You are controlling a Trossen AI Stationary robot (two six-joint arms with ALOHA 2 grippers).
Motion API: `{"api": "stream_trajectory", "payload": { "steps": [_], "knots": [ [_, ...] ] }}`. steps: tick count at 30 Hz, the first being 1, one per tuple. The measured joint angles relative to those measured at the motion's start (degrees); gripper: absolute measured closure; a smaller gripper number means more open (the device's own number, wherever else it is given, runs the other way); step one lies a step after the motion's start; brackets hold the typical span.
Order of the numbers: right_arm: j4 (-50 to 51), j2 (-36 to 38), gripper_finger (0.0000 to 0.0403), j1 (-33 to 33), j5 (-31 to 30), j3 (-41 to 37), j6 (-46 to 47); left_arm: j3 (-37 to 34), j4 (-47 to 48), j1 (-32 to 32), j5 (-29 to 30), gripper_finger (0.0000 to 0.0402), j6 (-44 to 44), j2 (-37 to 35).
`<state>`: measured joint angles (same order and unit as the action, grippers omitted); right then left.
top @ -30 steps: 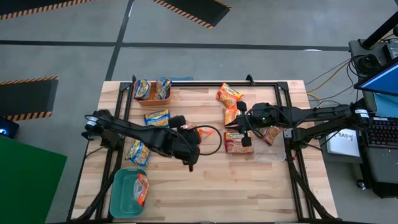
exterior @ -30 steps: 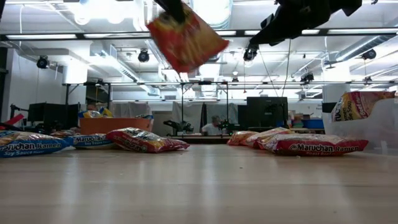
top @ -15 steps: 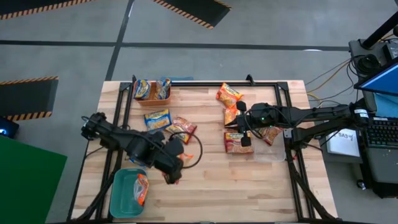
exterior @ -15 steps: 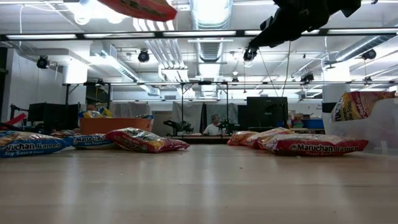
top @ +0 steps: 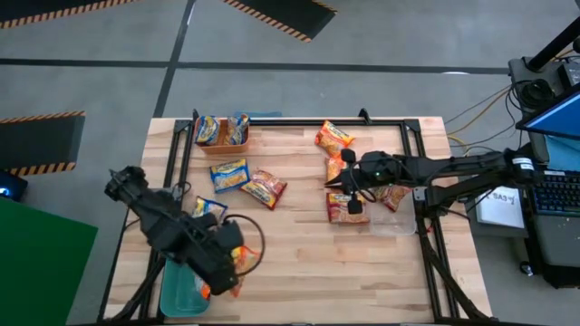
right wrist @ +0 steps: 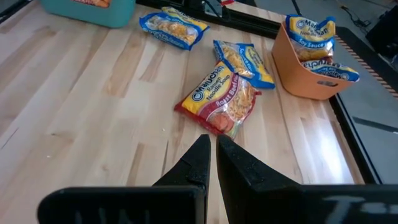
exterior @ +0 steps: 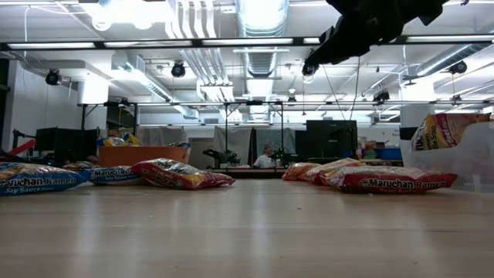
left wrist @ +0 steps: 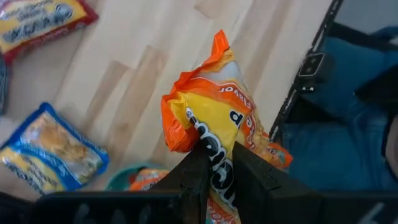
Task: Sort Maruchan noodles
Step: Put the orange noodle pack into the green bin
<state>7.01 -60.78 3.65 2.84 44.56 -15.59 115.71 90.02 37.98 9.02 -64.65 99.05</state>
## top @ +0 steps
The grey equipment cart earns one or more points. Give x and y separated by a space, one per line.
557 240

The clear plastic bin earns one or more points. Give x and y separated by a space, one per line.
392 224

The orange plastic bin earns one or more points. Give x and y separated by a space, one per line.
222 148

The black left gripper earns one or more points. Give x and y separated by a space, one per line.
217 267

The grey equipment box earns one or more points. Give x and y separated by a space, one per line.
516 68

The black aluminium rig frame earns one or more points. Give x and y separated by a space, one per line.
294 121

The white label sheet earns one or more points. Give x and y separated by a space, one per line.
498 208

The black yellow-striped floor mat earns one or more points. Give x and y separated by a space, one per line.
36 145
290 13
45 9

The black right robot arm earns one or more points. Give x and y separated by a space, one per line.
462 165

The red roast beef ramen pack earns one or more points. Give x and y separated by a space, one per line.
263 189
337 215
396 197

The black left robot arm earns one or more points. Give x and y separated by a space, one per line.
154 217

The light blue sheet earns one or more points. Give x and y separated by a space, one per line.
564 154

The black computer keyboard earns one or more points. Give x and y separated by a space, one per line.
557 194

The blue soy sauce ramen pack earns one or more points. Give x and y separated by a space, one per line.
208 130
237 131
229 175
208 208

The black box with blue light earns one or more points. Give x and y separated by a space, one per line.
16 185

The green floor mat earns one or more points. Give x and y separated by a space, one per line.
41 271

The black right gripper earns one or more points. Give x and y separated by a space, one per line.
380 172

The teal plastic bin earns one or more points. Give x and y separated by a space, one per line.
179 294

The black pole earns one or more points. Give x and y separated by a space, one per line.
555 45

